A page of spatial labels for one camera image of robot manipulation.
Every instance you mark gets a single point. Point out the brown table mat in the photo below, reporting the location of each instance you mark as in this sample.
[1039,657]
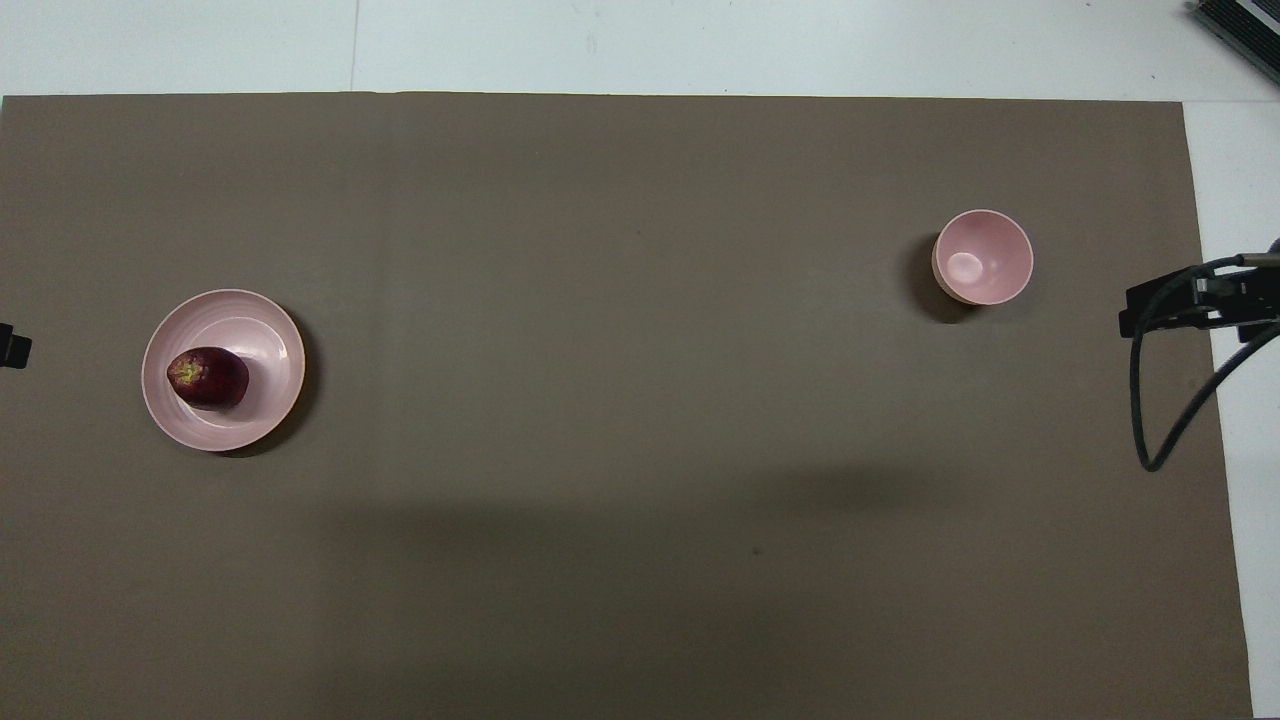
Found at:
[620,350]

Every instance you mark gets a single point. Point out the black ribbed device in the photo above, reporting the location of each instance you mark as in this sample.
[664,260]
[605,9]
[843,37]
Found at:
[1245,25]

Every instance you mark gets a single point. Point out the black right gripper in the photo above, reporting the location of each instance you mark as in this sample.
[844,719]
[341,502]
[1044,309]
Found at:
[1250,295]

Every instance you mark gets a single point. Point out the pink plate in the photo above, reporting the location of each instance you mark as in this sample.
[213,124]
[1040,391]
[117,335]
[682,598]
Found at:
[265,340]

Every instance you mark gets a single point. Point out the pink bowl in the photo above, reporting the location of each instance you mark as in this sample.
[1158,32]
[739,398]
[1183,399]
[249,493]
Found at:
[990,255]

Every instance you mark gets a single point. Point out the dark red apple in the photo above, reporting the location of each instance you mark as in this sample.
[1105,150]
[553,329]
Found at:
[212,378]

